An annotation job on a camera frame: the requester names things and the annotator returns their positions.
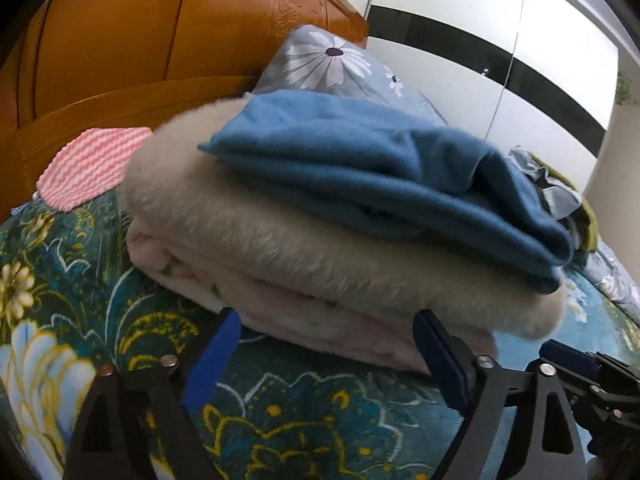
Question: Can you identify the wooden headboard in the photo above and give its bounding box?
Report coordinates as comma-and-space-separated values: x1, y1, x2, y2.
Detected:
0, 0, 371, 223

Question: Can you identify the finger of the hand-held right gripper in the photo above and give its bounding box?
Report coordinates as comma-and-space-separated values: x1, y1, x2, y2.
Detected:
567, 392, 640, 461
540, 340, 640, 401

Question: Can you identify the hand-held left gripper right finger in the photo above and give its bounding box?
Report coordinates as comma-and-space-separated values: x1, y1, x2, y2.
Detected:
412, 308, 588, 480

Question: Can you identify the blue sweater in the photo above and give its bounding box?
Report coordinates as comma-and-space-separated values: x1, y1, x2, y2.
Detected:
197, 89, 578, 295

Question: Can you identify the green floral blanket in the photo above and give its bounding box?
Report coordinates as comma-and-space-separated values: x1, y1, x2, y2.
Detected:
0, 185, 640, 480

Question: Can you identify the grey-blue floral duvet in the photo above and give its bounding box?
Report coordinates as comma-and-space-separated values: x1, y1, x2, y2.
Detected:
580, 239, 640, 325

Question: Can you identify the grey-blue floral pillow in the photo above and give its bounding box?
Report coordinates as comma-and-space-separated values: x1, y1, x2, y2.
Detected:
242, 25, 451, 126

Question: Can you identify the grey garment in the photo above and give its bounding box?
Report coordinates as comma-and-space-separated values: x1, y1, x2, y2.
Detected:
505, 145, 586, 221

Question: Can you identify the beige fluffy garment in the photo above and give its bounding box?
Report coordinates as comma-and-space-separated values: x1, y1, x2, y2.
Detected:
120, 99, 568, 377

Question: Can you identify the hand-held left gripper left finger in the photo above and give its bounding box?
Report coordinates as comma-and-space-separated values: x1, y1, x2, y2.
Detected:
62, 307, 243, 480

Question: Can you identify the green plant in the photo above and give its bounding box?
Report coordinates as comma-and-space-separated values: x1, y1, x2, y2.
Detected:
616, 71, 635, 108

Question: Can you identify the pink white striped cloth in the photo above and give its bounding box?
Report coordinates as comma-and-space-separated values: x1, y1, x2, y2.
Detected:
37, 127, 153, 212

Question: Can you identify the white wardrobe with black stripe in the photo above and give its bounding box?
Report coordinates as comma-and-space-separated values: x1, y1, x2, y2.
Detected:
350, 0, 621, 192

